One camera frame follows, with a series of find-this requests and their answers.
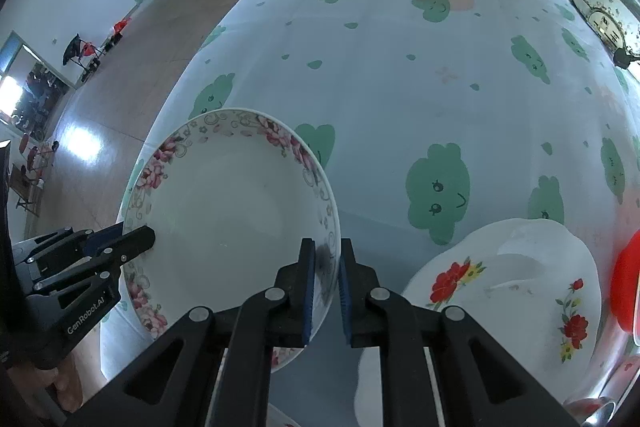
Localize pink floral rimmed plate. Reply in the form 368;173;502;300
119;107;343;375

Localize white plate red flowers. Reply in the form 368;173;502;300
354;217;602;417

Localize stainless steel bowl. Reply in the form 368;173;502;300
564;336;640;427

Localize red plastic bowl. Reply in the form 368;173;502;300
610;232;639;346

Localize person's left hand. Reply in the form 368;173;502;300
8;355;84;418

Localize black stroller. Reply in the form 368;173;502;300
62;35;104;83

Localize red stool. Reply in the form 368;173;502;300
104;17;130;50

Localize green cloud tablecloth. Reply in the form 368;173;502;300
98;0;640;427

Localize floral electric cooking pot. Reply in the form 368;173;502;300
573;0;639;62

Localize black power cable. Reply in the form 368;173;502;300
537;0;640;70

